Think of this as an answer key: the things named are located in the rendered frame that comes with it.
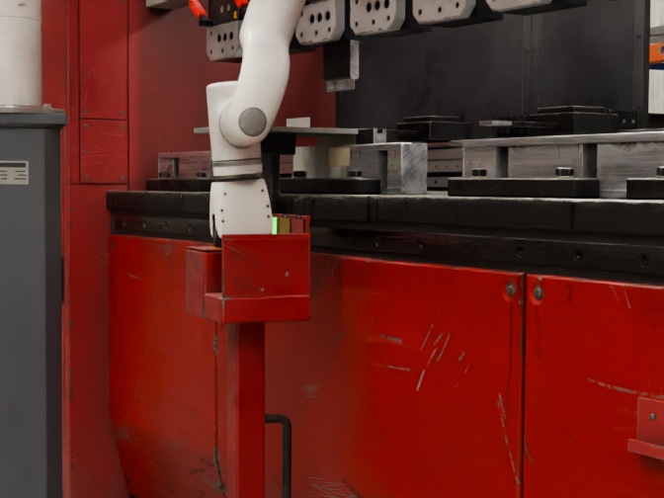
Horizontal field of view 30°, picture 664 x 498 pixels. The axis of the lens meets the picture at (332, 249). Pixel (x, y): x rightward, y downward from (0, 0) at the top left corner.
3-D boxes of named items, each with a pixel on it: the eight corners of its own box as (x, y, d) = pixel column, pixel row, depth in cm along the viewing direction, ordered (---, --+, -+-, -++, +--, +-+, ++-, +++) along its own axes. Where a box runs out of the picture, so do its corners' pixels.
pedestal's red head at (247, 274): (185, 312, 224) (185, 213, 223) (267, 309, 230) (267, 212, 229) (221, 324, 206) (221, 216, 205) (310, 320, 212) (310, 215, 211)
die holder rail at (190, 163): (157, 190, 314) (157, 152, 313) (179, 190, 317) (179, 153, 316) (254, 192, 272) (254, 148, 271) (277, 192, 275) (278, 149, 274)
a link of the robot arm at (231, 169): (253, 158, 216) (254, 175, 216) (205, 162, 212) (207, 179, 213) (271, 157, 208) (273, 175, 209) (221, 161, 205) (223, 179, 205)
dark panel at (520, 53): (334, 182, 342) (335, 21, 340) (340, 182, 343) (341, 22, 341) (640, 182, 247) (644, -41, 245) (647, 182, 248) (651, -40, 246)
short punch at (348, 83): (322, 91, 251) (323, 44, 250) (331, 92, 252) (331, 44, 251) (350, 88, 242) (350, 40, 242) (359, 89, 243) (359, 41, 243)
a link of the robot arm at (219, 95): (269, 157, 207) (253, 157, 216) (263, 77, 206) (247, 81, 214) (220, 161, 204) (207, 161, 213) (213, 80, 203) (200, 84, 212)
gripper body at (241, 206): (258, 170, 216) (263, 233, 217) (202, 174, 212) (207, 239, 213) (274, 169, 209) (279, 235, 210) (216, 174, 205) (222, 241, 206)
